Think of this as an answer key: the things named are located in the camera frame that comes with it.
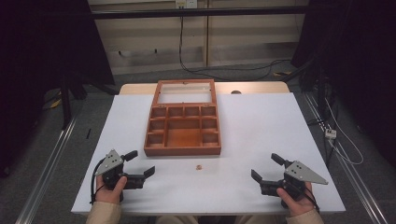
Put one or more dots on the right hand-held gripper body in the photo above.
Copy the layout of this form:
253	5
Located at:
299	174

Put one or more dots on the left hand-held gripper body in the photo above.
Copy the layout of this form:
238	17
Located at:
109	163

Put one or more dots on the brown wooden compartment box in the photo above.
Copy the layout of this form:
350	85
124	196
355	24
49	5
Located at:
183	137

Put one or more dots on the person's right hand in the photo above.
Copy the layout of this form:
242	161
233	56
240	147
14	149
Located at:
300	203

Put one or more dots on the person's left hand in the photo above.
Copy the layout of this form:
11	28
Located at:
109	195

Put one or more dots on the white table cover sheet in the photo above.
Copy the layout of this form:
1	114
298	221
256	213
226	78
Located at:
255	133

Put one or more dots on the white power strip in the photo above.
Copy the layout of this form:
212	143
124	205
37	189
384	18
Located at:
330	133

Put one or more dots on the light wooden table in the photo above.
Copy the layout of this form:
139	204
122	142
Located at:
258	87

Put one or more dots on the black metal stand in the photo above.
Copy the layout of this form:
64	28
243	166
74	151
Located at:
66	102
320	90

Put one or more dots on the yellow floor tape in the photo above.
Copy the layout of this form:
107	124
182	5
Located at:
55	103
281	74

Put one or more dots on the black curtain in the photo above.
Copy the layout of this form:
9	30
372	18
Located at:
361	62
46	46

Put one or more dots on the black horizontal bar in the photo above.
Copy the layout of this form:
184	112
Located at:
199	12

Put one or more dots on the metal floor rail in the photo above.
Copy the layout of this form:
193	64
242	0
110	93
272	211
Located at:
46	174
351	174

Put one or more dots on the white wall socket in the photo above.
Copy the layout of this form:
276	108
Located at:
186	3

